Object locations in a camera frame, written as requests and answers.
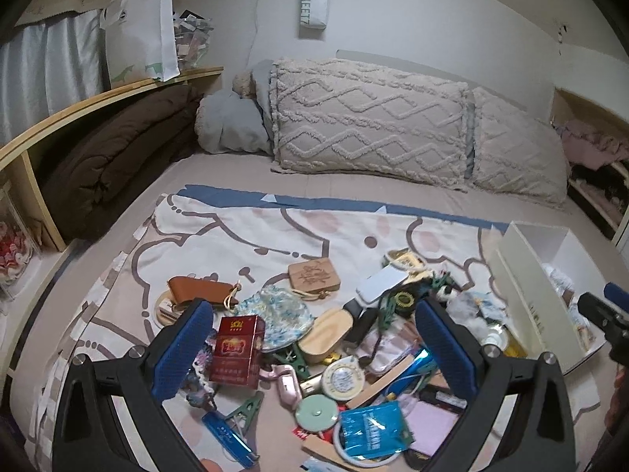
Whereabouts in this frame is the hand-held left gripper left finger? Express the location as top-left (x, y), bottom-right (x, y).
top-left (51, 299), bottom-right (215, 472)

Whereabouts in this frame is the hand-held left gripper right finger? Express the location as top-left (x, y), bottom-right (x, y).
top-left (415, 297), bottom-right (578, 472)

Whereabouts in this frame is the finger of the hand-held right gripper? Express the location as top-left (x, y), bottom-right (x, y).
top-left (577, 292), bottom-right (629, 340)
top-left (604, 282), bottom-right (629, 312)

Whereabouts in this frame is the purple sticky note pad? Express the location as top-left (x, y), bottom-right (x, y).
top-left (407, 400), bottom-right (460, 458)

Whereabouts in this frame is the white cardboard box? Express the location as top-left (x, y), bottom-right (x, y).
top-left (489, 221), bottom-right (607, 374)

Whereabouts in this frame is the multicoloured crochet pouch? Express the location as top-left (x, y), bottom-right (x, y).
top-left (189, 349), bottom-right (217, 404)

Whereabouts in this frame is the black folding knife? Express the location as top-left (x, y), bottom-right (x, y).
top-left (420, 386), bottom-right (467, 409)

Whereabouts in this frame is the crumpled white plastic bag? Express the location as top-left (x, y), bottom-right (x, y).
top-left (445, 290), bottom-right (507, 332)

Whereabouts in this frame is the red cigarette pack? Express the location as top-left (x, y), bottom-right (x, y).
top-left (209, 315), bottom-right (266, 389)

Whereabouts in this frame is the brown leather case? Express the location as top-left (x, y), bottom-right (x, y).
top-left (167, 275), bottom-right (241, 308)

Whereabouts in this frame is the wooden board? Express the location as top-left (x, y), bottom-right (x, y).
top-left (351, 354), bottom-right (416, 410)

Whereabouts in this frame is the small black box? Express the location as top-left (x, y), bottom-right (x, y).
top-left (342, 300), bottom-right (379, 347)

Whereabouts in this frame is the white power bank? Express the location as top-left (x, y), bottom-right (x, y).
top-left (355, 263), bottom-right (408, 304)

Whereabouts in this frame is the blue clear lighter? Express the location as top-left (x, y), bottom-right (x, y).
top-left (201, 410), bottom-right (261, 465)

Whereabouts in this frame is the floral fabric pouch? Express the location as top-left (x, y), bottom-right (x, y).
top-left (233, 286), bottom-right (315, 352)

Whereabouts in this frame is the round cream tin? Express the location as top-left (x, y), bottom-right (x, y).
top-left (322, 356), bottom-right (367, 399)

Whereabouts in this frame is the dark clothes pile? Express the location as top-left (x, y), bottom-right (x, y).
top-left (567, 160), bottom-right (629, 217)

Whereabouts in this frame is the blue foil packet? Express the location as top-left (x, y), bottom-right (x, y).
top-left (339, 400), bottom-right (411, 459)

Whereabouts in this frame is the oval wooden box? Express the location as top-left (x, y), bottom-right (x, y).
top-left (297, 309), bottom-right (355, 365)

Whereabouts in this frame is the mint round tape measure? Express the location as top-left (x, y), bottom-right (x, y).
top-left (295, 396), bottom-right (341, 436)

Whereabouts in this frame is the pink clothes pile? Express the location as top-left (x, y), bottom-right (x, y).
top-left (555, 118), bottom-right (629, 168)

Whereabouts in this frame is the engraved wooden square box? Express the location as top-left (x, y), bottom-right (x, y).
top-left (287, 257), bottom-right (342, 296)

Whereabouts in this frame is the knitted beige pillow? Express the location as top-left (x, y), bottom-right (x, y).
top-left (464, 86), bottom-right (573, 210)
top-left (268, 56), bottom-right (475, 192)

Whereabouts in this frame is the bed with beige sheet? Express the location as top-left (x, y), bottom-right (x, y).
top-left (0, 150), bottom-right (629, 472)

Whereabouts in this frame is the wardrobe shelf niche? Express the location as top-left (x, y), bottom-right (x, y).
top-left (550, 86), bottom-right (629, 244)

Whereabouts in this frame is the clear jar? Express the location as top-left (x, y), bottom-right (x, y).
top-left (0, 182), bottom-right (37, 301)

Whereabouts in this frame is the brown duvet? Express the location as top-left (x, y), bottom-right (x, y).
top-left (37, 83), bottom-right (204, 242)

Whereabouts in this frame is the grey plush cushion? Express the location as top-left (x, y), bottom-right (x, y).
top-left (194, 89), bottom-right (273, 154)

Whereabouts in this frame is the wooden shelf unit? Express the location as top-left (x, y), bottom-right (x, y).
top-left (0, 66), bottom-right (224, 251)

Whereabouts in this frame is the grey headboard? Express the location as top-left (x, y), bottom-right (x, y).
top-left (337, 49), bottom-right (529, 111)

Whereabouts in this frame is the grey curtain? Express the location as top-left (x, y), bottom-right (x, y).
top-left (0, 9), bottom-right (111, 146)

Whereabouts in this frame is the clear box of photos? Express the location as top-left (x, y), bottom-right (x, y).
top-left (172, 9), bottom-right (215, 72)

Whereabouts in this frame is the white tote bag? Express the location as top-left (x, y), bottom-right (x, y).
top-left (99, 0), bottom-right (181, 92)

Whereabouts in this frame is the white hanging tissue bag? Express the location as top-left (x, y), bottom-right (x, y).
top-left (299, 0), bottom-right (331, 39)

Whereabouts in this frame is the white plastic ring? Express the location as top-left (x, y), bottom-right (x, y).
top-left (333, 418), bottom-right (401, 468)

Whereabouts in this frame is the white wall cable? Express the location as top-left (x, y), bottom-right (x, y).
top-left (246, 0), bottom-right (269, 67)

